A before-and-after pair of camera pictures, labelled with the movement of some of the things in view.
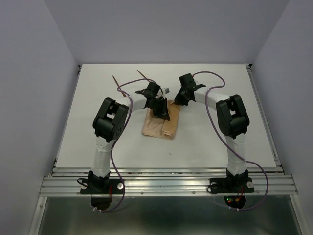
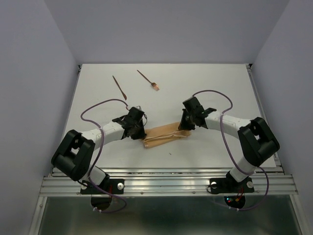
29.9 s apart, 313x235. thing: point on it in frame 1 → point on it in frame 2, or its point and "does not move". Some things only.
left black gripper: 160,107 → 136,130
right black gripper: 182,96 → 185,121
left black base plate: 101,186 does not move
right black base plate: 231,185 does not move
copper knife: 123,93 does not move
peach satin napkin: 156,127 → 164,133
